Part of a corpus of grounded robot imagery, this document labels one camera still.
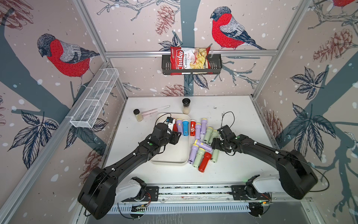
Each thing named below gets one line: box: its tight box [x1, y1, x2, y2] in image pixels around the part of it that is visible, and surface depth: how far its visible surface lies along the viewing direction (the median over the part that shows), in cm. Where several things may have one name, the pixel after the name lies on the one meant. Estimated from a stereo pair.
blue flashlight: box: [182, 119, 190, 137], surface depth 99 cm
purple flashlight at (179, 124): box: [176, 118, 184, 134], surface depth 100 cm
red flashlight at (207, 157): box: [198, 151, 213, 173], surface depth 85 cm
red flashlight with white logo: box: [190, 119, 196, 137], surface depth 99 cm
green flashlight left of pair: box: [203, 126, 214, 144], surface depth 97 cm
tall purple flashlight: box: [200, 118, 208, 142], surface depth 99 cm
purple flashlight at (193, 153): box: [188, 144, 200, 165], surface depth 87 cm
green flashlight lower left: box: [192, 147, 206, 168], surface depth 85 cm
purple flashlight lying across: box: [196, 139, 213, 152], surface depth 90 cm
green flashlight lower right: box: [210, 148, 220, 163], surface depth 86 cm
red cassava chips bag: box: [170, 46, 214, 76], surface depth 89 cm
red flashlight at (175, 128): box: [172, 123, 179, 133], surface depth 100 cm
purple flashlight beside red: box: [195, 123, 202, 140], surface depth 97 cm
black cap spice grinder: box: [182, 98, 191, 115], surface depth 106 cm
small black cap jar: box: [133, 108, 144, 123], surface depth 102 cm
